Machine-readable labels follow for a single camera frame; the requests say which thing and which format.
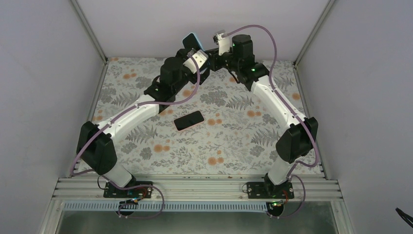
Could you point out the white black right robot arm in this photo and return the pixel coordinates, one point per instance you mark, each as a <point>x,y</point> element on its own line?
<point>236,55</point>

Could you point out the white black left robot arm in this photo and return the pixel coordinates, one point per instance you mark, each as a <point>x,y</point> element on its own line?
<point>177,83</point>

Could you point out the phone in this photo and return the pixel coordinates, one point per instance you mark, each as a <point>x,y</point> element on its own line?
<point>191,41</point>
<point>188,120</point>

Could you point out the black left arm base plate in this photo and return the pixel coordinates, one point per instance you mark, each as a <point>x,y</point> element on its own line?
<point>137,193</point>

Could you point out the aluminium frame post left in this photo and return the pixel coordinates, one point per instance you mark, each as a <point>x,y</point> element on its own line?
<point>89,31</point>

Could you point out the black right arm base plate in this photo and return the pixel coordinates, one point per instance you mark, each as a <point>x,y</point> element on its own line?
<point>263,190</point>

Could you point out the floral patterned table mat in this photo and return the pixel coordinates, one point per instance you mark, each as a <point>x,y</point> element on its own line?
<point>237,137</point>

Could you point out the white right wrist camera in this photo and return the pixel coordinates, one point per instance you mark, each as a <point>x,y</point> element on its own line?
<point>223,41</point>

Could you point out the black object at corner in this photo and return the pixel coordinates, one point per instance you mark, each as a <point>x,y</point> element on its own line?
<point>405,217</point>

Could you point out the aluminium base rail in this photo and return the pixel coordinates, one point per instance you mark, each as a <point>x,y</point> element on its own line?
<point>199,187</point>

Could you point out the aluminium frame post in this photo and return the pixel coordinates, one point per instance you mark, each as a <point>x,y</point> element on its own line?
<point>89,31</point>
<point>323,16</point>

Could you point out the aluminium frame post right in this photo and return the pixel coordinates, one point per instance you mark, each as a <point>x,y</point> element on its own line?
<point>323,16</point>

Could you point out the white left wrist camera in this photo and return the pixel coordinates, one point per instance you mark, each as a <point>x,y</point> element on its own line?
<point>196,59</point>

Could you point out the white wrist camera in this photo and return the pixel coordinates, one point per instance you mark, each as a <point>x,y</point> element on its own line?
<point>223,41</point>
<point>196,59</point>

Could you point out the slotted cable duct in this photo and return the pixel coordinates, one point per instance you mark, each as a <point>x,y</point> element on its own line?
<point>168,206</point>

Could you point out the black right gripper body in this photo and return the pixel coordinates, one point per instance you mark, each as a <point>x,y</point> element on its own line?
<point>216,66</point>

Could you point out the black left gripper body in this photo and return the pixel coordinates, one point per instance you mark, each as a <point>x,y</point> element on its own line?
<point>181,55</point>

